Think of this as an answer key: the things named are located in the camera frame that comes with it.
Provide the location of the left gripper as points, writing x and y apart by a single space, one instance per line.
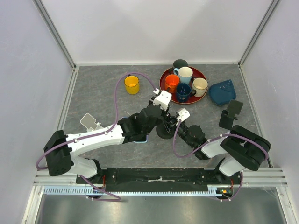
161 119

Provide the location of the yellow mug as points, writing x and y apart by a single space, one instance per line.
132 84

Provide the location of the black folding phone stand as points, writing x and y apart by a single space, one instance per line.
229 115

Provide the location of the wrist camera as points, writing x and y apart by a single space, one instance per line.
162 99
182 114

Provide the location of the blue cloth pouch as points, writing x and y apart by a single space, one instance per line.
221 93

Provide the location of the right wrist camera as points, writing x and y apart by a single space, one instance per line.
182 114

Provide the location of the light blue white mug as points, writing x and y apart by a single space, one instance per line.
185 74

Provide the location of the red round tray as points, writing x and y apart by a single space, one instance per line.
192 99

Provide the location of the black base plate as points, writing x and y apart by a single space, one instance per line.
161 179

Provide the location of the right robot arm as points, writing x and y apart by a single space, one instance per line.
246 149

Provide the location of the black round base phone stand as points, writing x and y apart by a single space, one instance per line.
160 130

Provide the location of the blue case phone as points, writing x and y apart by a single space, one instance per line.
143 139

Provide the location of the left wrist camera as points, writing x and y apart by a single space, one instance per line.
162 99

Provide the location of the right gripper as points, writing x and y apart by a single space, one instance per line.
173 118

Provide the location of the dark green mug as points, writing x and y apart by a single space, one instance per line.
177 64

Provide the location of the dark blue mug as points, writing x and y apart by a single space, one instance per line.
184 92

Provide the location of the cream mug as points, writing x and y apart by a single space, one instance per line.
199 86

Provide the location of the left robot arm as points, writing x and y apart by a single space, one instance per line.
63 151

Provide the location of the white phone stand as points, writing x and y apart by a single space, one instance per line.
90 123

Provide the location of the orange mug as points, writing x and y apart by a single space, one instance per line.
171 82

